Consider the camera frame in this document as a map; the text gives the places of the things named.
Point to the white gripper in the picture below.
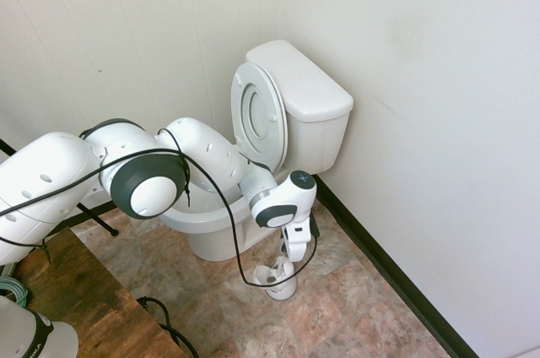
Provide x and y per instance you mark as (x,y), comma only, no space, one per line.
(297,244)

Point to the white toilet brush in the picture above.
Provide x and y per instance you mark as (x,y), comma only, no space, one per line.
(279,269)

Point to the white toilet brush holder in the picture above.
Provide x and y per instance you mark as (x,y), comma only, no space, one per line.
(283,290)

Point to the white toilet bowl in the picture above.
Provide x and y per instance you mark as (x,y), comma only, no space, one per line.
(211,242)

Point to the black baseboard behind toilet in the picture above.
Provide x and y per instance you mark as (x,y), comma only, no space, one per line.
(379,248)

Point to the white toilet tank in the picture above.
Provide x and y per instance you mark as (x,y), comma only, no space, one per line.
(316,147)

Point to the white toilet seat and lid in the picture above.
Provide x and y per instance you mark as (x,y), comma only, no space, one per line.
(257,121)

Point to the white toilet tank lid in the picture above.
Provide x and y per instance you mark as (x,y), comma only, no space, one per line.
(304,79)

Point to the black baseboard beside toilet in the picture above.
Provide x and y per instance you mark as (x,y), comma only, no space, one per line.
(84,214)

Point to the brown wooden table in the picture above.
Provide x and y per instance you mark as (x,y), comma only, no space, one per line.
(84,290)

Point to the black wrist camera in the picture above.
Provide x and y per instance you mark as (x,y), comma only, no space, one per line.
(314,227)

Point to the black camera tripod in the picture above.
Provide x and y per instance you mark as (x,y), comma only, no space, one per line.
(101,223)

